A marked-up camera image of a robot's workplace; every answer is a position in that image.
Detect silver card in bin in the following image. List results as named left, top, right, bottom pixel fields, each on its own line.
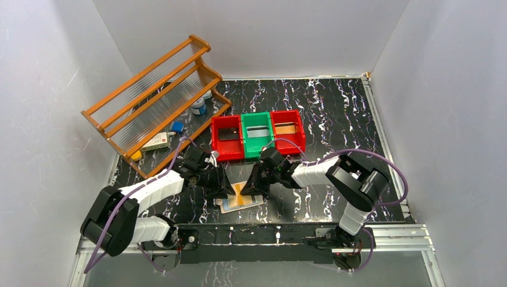
left=246, top=126, right=271, bottom=138

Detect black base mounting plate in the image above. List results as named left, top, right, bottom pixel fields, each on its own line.
left=141, top=223, right=377, bottom=271

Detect left red plastic bin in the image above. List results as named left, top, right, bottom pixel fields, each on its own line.
left=211, top=115, right=245, bottom=162

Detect black card in bin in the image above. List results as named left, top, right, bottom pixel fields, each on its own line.
left=218, top=127, right=240, bottom=141

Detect small yellow object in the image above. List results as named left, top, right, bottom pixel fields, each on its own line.
left=130, top=150, right=143, bottom=161

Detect small blue cube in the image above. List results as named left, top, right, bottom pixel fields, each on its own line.
left=169, top=121, right=185, bottom=133

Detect blue white round jar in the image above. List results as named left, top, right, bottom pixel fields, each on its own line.
left=190, top=97, right=207, bottom=116

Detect right red plastic bin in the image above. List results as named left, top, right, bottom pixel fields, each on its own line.
left=270, top=110, right=306, bottom=155

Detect red plastic bin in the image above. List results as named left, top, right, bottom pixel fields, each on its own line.
left=211, top=115, right=245, bottom=162
left=270, top=110, right=306, bottom=155

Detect small white red box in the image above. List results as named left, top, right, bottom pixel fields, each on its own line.
left=141, top=132, right=176, bottom=152

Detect orange wooden shelf rack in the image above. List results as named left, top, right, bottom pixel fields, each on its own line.
left=82, top=35, right=232, bottom=178

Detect green plastic bin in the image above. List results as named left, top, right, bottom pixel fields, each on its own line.
left=241, top=112, right=274, bottom=159

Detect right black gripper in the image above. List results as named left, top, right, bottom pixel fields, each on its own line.
left=240, top=162, right=280, bottom=195

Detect gold card in bin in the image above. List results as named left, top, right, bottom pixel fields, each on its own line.
left=274, top=122, right=297, bottom=135

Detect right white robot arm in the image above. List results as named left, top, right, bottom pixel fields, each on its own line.
left=240, top=147, right=389, bottom=249

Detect beige leather card holder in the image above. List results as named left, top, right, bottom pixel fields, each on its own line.
left=214, top=181, right=265, bottom=214

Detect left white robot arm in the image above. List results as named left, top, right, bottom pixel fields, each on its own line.
left=80, top=145, right=235, bottom=257

